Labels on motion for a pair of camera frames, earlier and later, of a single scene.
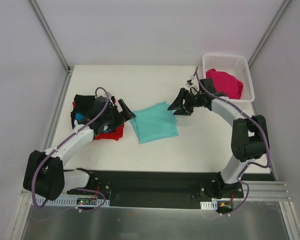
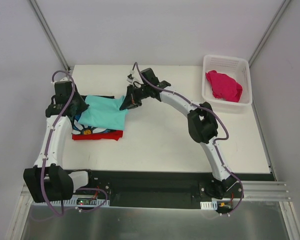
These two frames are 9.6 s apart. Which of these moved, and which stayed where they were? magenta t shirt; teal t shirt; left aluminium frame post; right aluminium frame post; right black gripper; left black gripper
Moved: right black gripper; left black gripper; teal t shirt
Stayed: right aluminium frame post; left aluminium frame post; magenta t shirt
